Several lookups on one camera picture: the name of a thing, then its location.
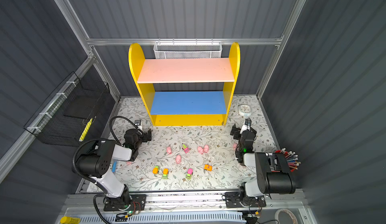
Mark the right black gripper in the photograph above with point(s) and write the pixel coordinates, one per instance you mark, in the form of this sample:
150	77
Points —
237	132

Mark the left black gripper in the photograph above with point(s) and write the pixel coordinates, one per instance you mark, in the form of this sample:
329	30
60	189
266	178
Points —
146	134

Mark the pink truck green striped top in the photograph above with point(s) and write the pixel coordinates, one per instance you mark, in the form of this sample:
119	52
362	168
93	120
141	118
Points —
185	148

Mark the orange yellow toy car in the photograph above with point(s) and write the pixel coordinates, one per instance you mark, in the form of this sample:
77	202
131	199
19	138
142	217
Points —
208	167

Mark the green truck pink mixer drum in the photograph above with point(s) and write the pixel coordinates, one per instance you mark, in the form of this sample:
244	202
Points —
189	174

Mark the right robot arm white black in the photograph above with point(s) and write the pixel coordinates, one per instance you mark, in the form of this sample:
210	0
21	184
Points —
272	172

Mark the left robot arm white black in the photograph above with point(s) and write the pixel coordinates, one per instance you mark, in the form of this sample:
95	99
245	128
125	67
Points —
92	161

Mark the yellow shelf pink blue boards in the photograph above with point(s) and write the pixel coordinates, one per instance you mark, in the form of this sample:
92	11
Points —
185	108

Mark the orange toy car green base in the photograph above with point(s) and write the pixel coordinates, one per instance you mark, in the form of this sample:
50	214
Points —
156	170

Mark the floral patterned table mat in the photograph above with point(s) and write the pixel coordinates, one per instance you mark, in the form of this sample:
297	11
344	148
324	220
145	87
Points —
227	173

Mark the pink pig toy lower centre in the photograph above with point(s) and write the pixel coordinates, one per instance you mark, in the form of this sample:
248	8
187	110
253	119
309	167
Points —
178	159

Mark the pink pig toy pair left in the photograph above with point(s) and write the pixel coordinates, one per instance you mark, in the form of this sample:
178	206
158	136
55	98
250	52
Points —
200	150

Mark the green toy car orange top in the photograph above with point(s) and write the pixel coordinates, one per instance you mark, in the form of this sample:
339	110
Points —
165	173

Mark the yellow green marker pen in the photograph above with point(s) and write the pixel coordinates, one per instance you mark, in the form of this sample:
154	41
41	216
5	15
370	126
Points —
85	131

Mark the bundle of coloured pencils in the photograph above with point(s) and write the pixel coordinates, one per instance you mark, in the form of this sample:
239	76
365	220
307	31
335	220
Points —
291	159

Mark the yellow bottle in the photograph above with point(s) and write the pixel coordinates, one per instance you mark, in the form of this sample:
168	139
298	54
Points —
70	220

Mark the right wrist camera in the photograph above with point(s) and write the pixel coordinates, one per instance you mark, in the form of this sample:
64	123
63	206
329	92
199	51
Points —
248	124

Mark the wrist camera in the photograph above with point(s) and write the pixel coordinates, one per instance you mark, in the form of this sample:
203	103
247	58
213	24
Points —
248	124
138	123

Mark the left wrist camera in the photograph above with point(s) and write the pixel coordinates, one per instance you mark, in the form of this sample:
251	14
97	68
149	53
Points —
138	123

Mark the black wire basket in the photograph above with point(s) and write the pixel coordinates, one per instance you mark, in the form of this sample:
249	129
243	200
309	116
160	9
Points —
62	121

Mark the white slotted cable duct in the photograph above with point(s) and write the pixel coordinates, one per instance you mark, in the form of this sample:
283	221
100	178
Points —
221	217

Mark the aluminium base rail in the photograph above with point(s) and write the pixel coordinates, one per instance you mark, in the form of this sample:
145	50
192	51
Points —
215	200

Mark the white wire mesh basket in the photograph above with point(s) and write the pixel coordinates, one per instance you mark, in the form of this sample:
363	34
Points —
162	51

